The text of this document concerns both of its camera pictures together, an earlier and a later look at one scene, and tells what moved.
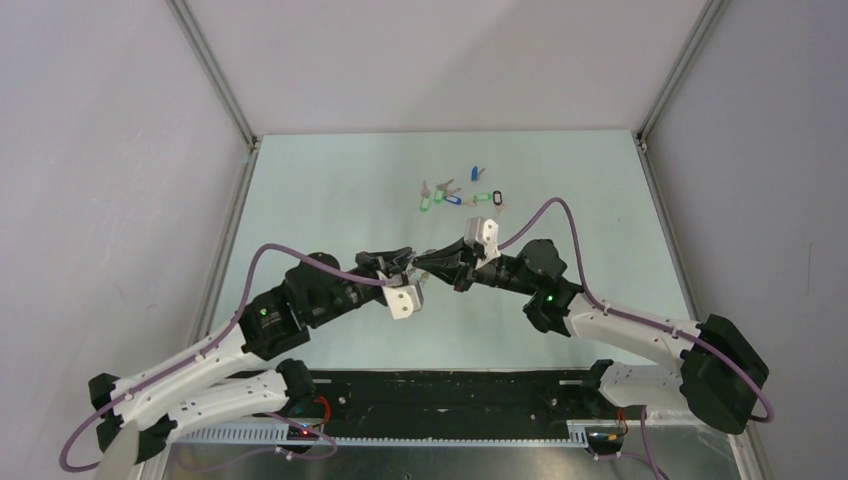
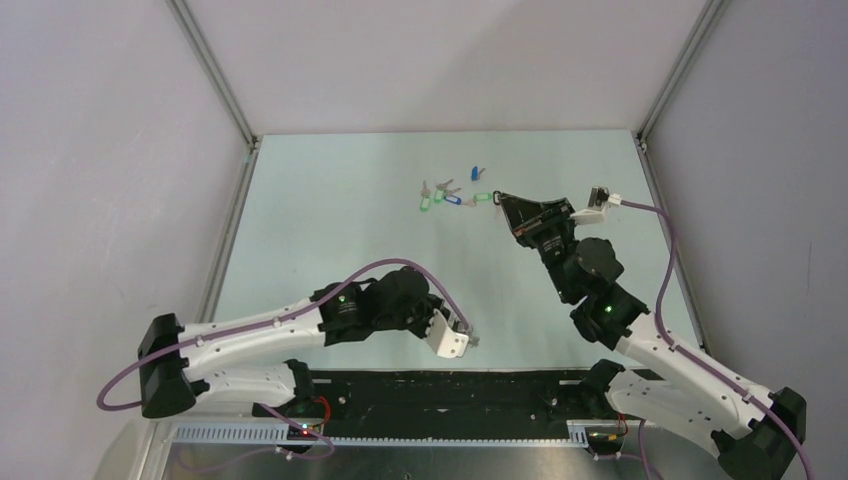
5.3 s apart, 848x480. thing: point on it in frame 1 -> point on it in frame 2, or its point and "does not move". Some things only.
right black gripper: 454,265 -> 522,212
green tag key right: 479,197 does not move
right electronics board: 604,436 does not move
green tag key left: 424,205 does not move
